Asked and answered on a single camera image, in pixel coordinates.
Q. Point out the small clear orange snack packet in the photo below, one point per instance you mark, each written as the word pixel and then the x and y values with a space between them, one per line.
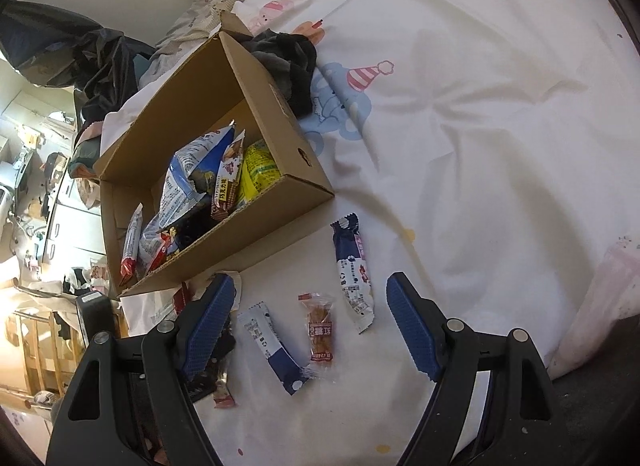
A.
pixel 320 331
pixel 225 398

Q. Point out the yellow snack packet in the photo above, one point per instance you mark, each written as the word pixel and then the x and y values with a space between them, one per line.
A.
pixel 257 170

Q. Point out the navy white long snack packet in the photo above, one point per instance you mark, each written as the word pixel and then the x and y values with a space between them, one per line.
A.
pixel 355 276
pixel 272 351

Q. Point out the dark glossy snack packet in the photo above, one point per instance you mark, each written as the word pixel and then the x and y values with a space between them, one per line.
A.
pixel 192 226

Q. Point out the green orange cloth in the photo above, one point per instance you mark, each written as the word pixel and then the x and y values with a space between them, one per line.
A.
pixel 82 155

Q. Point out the white base cabinet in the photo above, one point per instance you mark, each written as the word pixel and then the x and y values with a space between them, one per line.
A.
pixel 65 226

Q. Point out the black cloth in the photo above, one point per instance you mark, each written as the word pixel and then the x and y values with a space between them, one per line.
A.
pixel 290 65

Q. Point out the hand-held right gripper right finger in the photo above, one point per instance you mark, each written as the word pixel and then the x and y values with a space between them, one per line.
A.
pixel 412 326

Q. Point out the brown chocolate snack packet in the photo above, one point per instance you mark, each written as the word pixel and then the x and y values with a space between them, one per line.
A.
pixel 226 191

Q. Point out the grey floral quilt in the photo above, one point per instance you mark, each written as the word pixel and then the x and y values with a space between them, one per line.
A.
pixel 200 15

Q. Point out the pink white blanket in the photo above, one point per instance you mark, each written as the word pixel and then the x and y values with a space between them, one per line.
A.
pixel 600 306

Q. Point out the wooden slatted frame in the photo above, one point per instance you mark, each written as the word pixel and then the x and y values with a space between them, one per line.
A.
pixel 35 346

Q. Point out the brown cardboard box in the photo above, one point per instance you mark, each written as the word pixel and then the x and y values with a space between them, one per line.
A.
pixel 280 145

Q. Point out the black plastic sheet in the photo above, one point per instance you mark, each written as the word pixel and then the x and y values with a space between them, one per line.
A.
pixel 100 65

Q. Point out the slim white red snack packet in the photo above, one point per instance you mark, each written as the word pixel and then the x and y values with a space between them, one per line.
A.
pixel 131 241

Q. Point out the person's grey trouser leg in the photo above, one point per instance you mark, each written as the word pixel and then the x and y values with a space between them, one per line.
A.
pixel 600 411

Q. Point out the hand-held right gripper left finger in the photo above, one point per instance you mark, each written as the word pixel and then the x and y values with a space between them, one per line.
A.
pixel 207 326

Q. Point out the blue white snack packet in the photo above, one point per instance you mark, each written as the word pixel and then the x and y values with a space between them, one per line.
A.
pixel 207 148
pixel 175 201

